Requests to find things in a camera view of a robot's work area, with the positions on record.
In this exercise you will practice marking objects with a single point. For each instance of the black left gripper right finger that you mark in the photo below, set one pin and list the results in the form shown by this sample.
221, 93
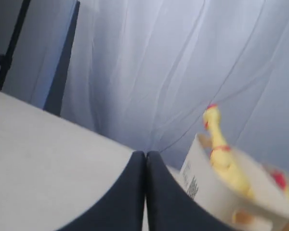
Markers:
169, 208

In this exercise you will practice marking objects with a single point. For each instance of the dark blue panel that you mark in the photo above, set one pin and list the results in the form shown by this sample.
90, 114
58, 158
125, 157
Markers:
54, 99

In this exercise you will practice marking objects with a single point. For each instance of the cream bin marked O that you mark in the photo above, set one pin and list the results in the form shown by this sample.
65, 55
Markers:
267, 211

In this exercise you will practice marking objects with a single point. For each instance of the dark stand pole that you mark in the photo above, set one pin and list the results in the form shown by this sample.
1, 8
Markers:
7, 58

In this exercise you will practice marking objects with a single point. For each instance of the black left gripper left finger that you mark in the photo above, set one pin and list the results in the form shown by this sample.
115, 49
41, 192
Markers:
122, 206

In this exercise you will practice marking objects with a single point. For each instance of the white backdrop curtain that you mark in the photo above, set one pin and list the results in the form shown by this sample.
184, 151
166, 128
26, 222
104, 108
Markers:
142, 72

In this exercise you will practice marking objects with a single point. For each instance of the yellow rubber chicken front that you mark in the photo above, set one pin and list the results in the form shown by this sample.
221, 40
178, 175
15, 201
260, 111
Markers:
221, 157

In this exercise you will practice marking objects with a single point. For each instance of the headless yellow rubber chicken body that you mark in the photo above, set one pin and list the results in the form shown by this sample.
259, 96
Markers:
281, 182

